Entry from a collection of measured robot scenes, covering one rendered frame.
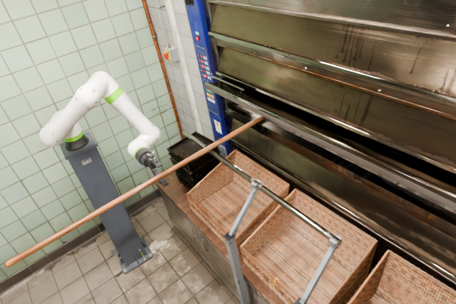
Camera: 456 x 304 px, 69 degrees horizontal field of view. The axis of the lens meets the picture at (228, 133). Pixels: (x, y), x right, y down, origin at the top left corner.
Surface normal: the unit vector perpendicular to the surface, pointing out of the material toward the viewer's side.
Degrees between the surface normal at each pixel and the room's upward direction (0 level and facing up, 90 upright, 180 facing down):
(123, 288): 0
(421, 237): 70
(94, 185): 90
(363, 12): 90
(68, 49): 90
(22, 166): 90
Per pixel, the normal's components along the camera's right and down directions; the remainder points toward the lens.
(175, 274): -0.15, -0.82
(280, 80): -0.79, 0.14
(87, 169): 0.55, 0.40
